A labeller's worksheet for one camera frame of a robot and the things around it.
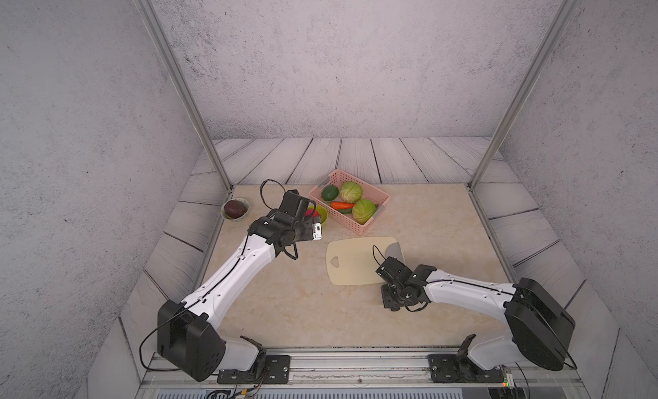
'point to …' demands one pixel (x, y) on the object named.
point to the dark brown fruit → (234, 209)
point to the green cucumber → (346, 211)
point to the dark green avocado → (330, 193)
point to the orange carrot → (342, 205)
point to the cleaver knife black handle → (393, 250)
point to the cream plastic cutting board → (355, 261)
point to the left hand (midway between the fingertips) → (310, 227)
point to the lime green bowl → (322, 212)
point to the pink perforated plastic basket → (368, 192)
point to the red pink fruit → (310, 212)
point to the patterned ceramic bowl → (246, 204)
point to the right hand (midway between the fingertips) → (390, 299)
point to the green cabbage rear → (350, 192)
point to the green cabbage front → (362, 211)
